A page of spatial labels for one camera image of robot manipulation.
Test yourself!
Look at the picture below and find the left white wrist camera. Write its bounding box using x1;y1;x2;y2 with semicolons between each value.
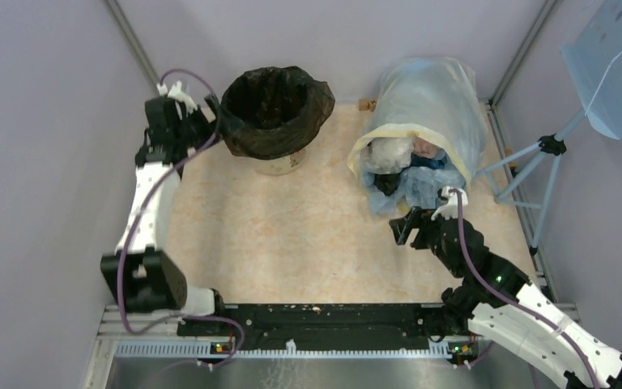
156;80;199;118

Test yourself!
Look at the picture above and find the blue perforated lamp panel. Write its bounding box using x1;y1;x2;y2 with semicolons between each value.
560;0;622;140

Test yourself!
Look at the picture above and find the black trash bag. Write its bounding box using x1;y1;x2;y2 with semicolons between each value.
373;173;401;196
220;66;336;160

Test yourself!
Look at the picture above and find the beige round trash bin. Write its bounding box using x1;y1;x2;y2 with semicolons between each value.
253;148;307;176

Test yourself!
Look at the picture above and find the blue plastic bag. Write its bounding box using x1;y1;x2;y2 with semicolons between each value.
361;154;466;216

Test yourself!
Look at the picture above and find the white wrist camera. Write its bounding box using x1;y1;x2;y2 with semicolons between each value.
156;80;199;118
431;186;468;221

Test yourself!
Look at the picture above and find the white clear plastic bag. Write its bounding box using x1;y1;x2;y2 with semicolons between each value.
360;137;414;174

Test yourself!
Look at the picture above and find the small wooden block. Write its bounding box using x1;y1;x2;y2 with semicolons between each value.
358;98;377;112

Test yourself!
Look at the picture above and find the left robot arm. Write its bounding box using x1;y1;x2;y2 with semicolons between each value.
100;92;228;335

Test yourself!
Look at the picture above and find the large translucent plastic bag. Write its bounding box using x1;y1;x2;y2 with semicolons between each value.
347;57;488;198

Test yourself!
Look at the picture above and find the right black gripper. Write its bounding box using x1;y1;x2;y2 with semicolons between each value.
389;205;462;278

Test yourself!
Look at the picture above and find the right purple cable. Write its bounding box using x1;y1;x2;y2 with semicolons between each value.
447;187;604;389

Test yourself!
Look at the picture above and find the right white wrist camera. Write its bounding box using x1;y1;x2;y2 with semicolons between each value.
431;186;468;221

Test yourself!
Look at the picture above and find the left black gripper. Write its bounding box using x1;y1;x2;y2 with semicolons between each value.
175;94;244;152

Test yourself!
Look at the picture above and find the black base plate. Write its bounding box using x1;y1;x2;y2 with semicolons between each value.
177;303;484;352

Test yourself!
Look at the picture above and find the white toothed cable rail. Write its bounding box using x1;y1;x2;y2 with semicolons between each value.
115;340;452;360

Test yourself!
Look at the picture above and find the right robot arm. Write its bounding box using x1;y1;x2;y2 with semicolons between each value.
389;207;622;388

